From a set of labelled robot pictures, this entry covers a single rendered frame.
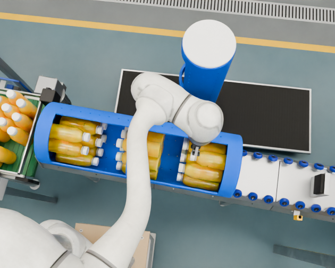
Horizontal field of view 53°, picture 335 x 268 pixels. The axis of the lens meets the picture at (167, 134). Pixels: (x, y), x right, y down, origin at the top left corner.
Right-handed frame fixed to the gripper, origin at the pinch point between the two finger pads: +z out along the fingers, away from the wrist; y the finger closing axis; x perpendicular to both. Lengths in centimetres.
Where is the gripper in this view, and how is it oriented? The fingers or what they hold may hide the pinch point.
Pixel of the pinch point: (195, 145)
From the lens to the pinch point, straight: 130.0
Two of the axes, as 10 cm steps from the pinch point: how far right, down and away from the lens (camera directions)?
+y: 1.9, -9.5, 2.3
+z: 0.0, 2.4, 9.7
